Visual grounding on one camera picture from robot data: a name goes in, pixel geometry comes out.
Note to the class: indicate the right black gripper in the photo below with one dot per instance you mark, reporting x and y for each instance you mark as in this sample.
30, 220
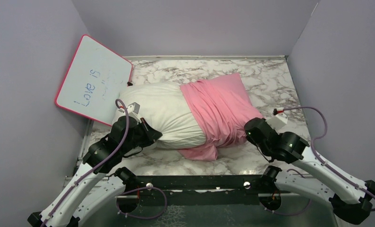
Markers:
251, 139

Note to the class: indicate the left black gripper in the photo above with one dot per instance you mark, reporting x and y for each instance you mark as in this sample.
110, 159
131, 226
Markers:
152, 134

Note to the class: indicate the white pillow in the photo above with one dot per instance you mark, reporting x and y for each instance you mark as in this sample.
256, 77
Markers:
165, 109

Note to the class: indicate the pink floral pillowcase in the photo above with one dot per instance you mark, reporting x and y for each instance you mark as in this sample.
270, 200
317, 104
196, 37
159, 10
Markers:
221, 107

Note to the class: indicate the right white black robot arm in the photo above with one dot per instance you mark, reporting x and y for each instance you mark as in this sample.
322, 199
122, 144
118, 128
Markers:
347, 196

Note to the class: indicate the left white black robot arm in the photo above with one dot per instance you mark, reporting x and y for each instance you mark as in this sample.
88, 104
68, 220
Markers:
92, 184

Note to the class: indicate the pink framed whiteboard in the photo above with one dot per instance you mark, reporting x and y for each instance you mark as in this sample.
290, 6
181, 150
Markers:
93, 81

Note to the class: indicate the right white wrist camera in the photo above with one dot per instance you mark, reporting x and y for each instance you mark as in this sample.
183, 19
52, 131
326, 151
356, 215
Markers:
278, 120

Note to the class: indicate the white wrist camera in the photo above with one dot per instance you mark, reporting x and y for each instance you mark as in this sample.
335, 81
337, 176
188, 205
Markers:
132, 109
278, 120

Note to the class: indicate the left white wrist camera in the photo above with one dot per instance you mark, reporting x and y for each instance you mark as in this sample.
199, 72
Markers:
132, 109

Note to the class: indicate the black mounting rail base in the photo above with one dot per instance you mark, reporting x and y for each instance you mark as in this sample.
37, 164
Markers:
191, 190

